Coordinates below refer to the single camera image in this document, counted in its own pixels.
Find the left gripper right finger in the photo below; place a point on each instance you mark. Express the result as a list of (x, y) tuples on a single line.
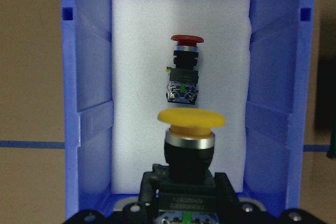
[(226, 196)]

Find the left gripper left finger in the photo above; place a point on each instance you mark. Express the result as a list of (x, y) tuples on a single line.
[(150, 189)]

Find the red mushroom push button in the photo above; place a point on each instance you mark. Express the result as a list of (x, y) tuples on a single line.
[(183, 78)]

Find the yellow mushroom push button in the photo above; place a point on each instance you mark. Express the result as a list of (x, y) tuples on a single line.
[(186, 190)]

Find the green conveyor belt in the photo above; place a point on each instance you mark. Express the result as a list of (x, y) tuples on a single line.
[(331, 151)]

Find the white foam pad left bin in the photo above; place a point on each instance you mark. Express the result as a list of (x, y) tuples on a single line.
[(142, 49)]

